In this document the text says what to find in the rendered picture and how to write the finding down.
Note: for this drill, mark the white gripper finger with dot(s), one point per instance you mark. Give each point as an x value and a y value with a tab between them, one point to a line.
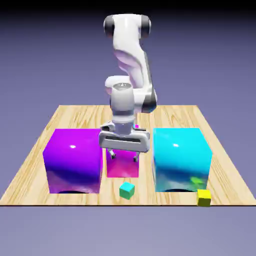
112	154
136	157

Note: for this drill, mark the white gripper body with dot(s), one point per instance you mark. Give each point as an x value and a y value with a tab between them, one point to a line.
144	141

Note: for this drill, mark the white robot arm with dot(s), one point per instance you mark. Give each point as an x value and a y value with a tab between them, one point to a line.
128	40

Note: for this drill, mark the small teal cube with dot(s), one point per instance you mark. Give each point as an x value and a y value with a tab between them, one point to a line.
126	191

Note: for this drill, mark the small yellow cube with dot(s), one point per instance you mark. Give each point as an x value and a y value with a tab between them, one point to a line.
204	198

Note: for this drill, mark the large pink box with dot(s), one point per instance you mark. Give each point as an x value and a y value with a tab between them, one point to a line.
123	167

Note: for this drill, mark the large purple box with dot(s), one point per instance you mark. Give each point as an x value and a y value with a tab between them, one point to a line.
73	160

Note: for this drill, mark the large cyan box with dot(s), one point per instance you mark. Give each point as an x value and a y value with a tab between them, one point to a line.
182	158

